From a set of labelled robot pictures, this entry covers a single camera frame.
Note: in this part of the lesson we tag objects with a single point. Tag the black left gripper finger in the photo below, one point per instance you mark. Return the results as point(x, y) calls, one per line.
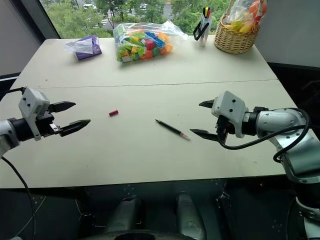
point(62, 106)
point(75, 126)

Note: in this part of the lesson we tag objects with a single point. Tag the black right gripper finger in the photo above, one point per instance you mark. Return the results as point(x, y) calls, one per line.
point(208, 103)
point(206, 135)

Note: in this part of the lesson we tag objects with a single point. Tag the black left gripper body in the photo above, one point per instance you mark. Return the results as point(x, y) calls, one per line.
point(46, 125)

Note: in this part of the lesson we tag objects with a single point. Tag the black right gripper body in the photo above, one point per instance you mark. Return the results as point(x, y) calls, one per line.
point(223, 126)

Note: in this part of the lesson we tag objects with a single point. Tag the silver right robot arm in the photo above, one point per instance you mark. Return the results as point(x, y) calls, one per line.
point(277, 122)

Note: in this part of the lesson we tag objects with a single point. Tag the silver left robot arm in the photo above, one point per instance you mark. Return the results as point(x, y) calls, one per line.
point(10, 131)

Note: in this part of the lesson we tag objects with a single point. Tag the black pencil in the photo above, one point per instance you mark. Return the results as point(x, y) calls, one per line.
point(171, 128)

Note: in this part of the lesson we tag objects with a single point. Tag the small red cap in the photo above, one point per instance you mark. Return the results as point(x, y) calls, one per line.
point(113, 113)

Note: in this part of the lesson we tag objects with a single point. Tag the white pen holder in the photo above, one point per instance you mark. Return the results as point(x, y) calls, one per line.
point(205, 35)

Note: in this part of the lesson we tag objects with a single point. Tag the purple tissue pack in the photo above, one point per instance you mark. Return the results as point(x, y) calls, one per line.
point(86, 51)

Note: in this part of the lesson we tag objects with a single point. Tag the wicker basket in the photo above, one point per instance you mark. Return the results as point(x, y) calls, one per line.
point(235, 41)

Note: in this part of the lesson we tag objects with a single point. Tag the dark grey rounded shape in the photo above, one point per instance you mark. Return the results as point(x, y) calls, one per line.
point(190, 217)
point(125, 215)

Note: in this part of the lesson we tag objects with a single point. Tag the clear bag of toy blocks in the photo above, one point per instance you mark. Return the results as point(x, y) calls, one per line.
point(142, 45)

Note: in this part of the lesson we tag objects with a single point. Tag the red marker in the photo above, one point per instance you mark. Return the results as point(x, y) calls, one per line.
point(207, 13)

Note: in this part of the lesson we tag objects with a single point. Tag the yellow marker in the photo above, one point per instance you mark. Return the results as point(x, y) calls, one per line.
point(205, 12)

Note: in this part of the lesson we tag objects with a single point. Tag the clear bag of toy fruit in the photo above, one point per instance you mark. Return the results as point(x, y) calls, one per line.
point(246, 17)

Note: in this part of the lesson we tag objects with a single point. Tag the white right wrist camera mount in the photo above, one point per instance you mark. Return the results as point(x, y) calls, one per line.
point(228, 105)

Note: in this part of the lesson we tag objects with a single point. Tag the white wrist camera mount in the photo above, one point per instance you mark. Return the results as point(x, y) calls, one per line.
point(228, 105)
point(31, 102)

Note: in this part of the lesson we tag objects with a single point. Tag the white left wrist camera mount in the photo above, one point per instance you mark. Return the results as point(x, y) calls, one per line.
point(31, 102)

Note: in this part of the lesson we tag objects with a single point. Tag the dark window frame post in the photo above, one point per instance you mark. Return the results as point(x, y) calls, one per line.
point(41, 20)

